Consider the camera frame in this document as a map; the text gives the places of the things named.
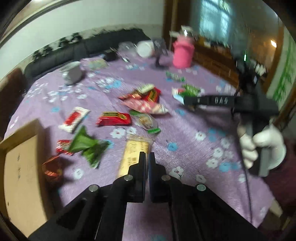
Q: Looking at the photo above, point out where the yellow biscuit packet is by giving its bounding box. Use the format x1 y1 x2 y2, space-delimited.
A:
117 134 153 178

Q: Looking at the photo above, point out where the green snack bag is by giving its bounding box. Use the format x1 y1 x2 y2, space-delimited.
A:
67 126 109 169

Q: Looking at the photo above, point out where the green candy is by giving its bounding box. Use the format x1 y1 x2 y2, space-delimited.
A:
166 71 186 82

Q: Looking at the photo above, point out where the white gloved right hand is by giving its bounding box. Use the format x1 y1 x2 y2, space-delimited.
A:
237 124 287 170

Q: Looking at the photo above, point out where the purple floral tablecloth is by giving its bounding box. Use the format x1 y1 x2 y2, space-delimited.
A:
6 57 273 240

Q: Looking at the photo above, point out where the pink white snack bag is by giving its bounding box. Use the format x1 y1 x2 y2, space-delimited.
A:
121 98 169 114

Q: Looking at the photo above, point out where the red white snack packet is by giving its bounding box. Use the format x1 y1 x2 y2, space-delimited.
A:
58 106 90 133

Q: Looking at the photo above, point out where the pink knitted bottle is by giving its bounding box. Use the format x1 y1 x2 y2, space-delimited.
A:
173 26 195 69

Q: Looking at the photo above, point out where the cardboard tray box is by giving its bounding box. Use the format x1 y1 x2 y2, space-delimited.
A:
1 119 54 237

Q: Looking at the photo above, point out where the black phone stand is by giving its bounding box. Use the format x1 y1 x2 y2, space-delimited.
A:
151 38 168 70

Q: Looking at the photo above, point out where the white round container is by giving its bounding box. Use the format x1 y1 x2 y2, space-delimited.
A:
137 40 154 58

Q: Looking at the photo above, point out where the white mug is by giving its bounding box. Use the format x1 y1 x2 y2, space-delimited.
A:
59 61 83 85

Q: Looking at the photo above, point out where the small booklet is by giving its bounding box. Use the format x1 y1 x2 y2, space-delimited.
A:
81 58 109 71

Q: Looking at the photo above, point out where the black small cup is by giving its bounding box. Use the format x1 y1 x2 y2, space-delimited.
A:
103 50 118 62

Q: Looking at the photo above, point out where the clear plastic bottle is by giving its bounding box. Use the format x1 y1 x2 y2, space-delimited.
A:
118 41 137 52

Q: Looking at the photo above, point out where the black leather sofa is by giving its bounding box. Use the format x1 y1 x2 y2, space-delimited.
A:
24 28 150 85

